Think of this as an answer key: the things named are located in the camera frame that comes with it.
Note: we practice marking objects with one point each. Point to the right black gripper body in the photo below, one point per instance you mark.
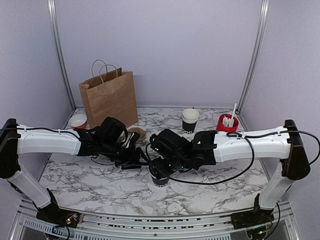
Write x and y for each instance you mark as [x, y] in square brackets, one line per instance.
[176, 166]

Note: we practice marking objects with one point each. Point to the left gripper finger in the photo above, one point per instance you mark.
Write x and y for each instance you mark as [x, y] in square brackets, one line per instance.
[141, 155]
[130, 166]

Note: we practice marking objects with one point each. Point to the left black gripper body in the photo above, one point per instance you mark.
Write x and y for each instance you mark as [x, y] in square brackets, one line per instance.
[122, 157]

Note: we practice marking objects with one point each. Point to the black paper coffee cup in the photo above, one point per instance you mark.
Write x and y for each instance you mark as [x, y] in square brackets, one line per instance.
[159, 180]

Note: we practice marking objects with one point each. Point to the black plastic cup lid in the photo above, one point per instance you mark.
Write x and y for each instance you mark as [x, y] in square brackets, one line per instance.
[158, 172]

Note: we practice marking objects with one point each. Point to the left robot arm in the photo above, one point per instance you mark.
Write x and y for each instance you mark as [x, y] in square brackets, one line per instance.
[17, 139]

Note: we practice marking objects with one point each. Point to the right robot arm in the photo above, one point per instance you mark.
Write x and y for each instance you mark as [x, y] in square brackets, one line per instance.
[211, 147]

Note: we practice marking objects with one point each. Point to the cardboard cup carrier tray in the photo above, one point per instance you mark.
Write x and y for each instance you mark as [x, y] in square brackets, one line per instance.
[135, 132]

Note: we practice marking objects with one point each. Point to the stack of paper cups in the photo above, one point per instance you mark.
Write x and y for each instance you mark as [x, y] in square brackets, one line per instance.
[190, 118]

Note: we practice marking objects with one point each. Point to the white and orange bowl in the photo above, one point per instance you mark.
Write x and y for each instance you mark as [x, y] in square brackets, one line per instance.
[78, 121]

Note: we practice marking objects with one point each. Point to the brown paper bag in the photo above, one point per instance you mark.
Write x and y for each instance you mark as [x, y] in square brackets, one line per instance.
[110, 95]

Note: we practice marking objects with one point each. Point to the red cylindrical holder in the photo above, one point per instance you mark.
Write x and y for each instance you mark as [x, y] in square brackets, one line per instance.
[221, 127]

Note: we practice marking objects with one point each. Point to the white sugar packets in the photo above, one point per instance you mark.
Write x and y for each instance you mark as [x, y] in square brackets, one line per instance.
[227, 122]

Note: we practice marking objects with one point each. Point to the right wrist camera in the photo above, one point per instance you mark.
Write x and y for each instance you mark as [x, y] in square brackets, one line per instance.
[170, 145]

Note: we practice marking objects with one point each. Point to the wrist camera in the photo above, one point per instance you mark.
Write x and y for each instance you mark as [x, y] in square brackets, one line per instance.
[170, 145]
[107, 134]

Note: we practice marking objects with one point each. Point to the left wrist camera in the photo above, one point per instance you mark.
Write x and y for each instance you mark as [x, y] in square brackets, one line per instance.
[107, 134]

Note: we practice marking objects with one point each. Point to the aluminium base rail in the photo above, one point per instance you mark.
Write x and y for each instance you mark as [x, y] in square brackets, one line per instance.
[102, 226]

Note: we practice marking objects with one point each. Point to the left aluminium frame post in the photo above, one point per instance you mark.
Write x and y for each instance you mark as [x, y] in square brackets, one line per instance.
[59, 52]

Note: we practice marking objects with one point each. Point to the aluminium frame post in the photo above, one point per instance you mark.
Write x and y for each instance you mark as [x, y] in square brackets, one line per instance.
[261, 29]
[59, 52]

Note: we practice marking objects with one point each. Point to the right aluminium frame post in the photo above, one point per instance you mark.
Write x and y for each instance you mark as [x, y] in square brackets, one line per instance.
[261, 29]

